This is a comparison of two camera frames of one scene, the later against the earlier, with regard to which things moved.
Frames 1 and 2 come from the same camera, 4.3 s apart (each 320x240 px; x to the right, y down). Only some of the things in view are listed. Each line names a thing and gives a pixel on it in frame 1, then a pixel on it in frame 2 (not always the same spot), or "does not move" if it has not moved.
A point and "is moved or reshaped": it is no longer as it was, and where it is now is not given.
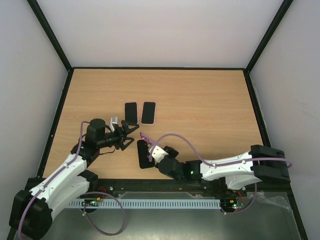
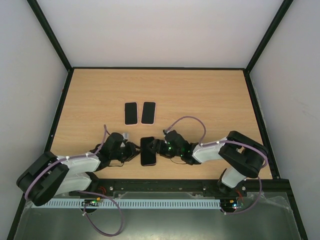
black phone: [148, 112] does not move
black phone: [131, 115] does not move
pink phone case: [148, 116] does not move
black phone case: [143, 153] is moved or reshaped
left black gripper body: [116, 137] → [127, 155]
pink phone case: [131, 112] does not move
